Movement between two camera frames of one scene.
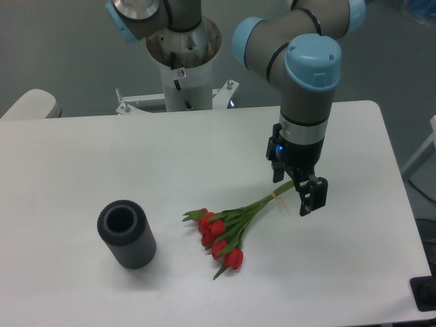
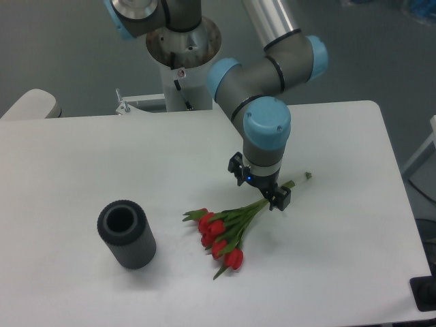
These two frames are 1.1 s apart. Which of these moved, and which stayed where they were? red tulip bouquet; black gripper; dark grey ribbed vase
Moved: black gripper
Stayed: red tulip bouquet; dark grey ribbed vase
